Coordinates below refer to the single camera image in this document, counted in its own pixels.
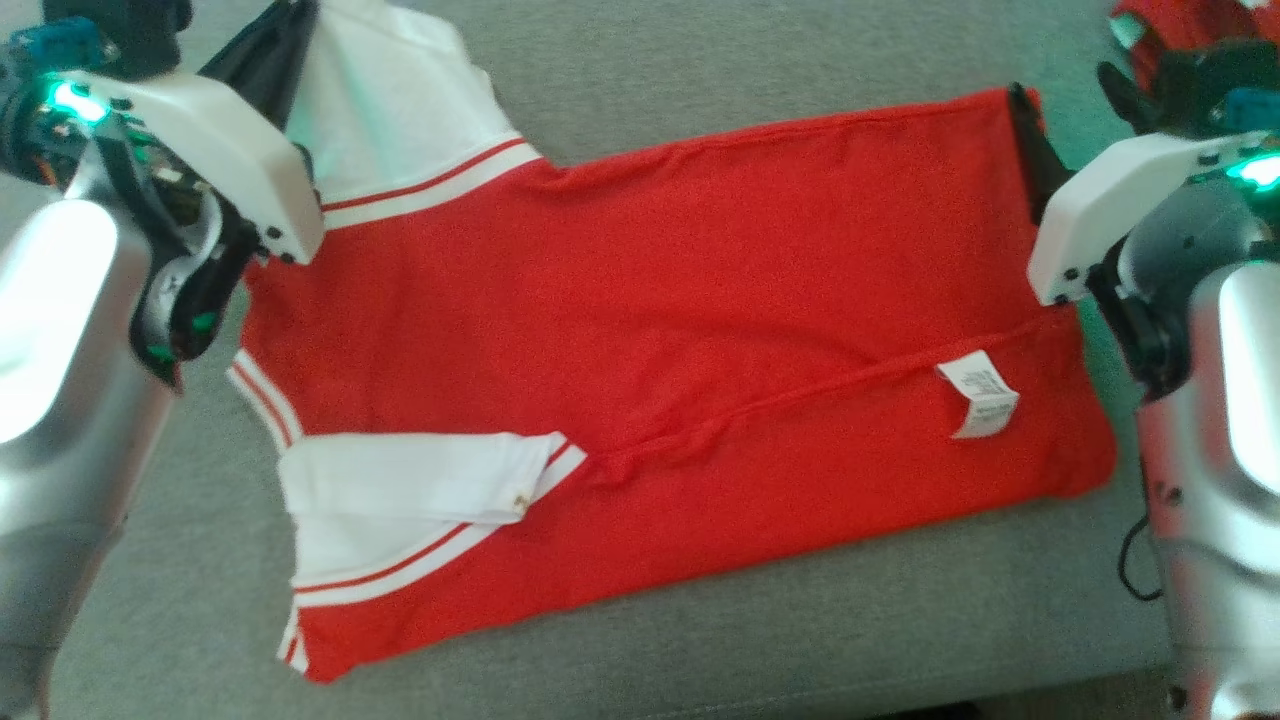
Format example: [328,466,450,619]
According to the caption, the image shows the red and white shirt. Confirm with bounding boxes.
[225,0,1119,686]

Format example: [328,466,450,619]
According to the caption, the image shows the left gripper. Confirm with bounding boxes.
[50,0,327,266]

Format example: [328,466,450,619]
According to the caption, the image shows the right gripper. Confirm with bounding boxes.
[1006,62,1246,308]

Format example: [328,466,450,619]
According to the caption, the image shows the left arm cable teal plug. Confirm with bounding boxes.
[5,20,116,71]

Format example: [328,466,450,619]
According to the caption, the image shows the red shorts with white trim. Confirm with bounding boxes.
[1108,0,1280,91]

